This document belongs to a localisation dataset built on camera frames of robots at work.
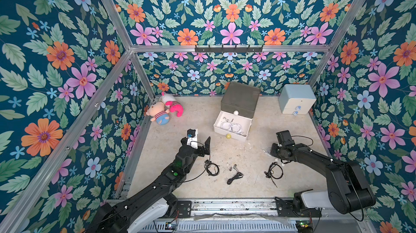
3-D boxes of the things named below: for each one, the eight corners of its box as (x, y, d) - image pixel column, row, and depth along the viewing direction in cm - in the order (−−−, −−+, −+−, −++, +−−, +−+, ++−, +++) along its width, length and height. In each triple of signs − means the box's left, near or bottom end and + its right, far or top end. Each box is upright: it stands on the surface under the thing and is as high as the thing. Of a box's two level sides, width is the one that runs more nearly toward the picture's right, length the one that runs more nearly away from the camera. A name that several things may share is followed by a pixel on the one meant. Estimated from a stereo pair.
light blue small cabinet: (281, 116, 111) (288, 100, 99) (274, 94, 125) (280, 78, 113) (307, 115, 111) (318, 100, 99) (298, 94, 125) (306, 78, 113)
